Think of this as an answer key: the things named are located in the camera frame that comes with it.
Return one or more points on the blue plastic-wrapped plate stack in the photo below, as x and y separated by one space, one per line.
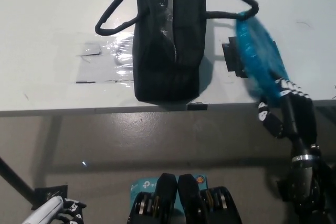
260 58

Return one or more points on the clear plastic tape sheet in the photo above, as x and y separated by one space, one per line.
105 61

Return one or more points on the grey tape square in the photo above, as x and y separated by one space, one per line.
90 50

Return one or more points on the black fabric tote bag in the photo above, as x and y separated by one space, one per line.
168 77

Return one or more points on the large black tape patch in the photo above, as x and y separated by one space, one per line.
232 58

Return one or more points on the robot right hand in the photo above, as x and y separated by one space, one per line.
299 113

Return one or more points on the small black tape strip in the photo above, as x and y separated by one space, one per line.
197 106

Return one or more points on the black table leg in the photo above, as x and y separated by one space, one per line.
15 179

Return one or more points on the teal tp-link box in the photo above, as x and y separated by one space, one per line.
145 186

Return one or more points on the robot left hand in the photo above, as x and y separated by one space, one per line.
72 208

